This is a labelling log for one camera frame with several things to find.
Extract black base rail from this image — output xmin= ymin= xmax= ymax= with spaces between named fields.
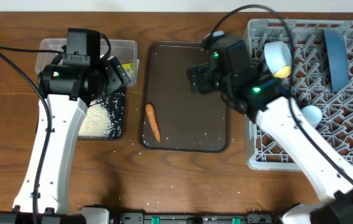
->
xmin=109 ymin=213 xmax=279 ymax=224

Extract orange carrot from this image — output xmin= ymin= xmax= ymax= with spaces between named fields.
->
xmin=145 ymin=104 xmax=161 ymax=142

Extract light blue plastic cup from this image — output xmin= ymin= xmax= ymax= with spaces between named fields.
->
xmin=301 ymin=105 xmax=323 ymax=128

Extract grey dishwasher rack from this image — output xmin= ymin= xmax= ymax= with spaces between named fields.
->
xmin=243 ymin=19 xmax=353 ymax=171

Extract dark blue plate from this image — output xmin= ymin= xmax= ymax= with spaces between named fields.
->
xmin=323 ymin=29 xmax=349 ymax=92

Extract yellow snack wrapper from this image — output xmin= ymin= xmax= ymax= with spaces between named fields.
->
xmin=122 ymin=63 xmax=134 ymax=77

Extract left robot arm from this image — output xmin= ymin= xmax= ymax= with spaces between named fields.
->
xmin=0 ymin=28 xmax=130 ymax=223

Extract black rectangular tray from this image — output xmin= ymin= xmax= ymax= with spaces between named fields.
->
xmin=35 ymin=84 xmax=127 ymax=140

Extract dark brown serving tray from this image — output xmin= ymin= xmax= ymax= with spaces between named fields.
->
xmin=139 ymin=41 xmax=231 ymax=153

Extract yellow plastic spoon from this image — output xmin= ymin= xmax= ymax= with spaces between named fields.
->
xmin=273 ymin=65 xmax=292 ymax=78

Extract white rice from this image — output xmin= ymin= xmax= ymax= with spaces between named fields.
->
xmin=77 ymin=93 xmax=124 ymax=139

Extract light blue bowl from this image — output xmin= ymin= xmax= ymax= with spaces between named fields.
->
xmin=264 ymin=41 xmax=292 ymax=74

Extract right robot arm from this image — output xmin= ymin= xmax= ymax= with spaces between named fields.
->
xmin=188 ymin=34 xmax=353 ymax=223

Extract clear plastic bin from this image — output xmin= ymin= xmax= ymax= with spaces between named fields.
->
xmin=35 ymin=39 xmax=139 ymax=86

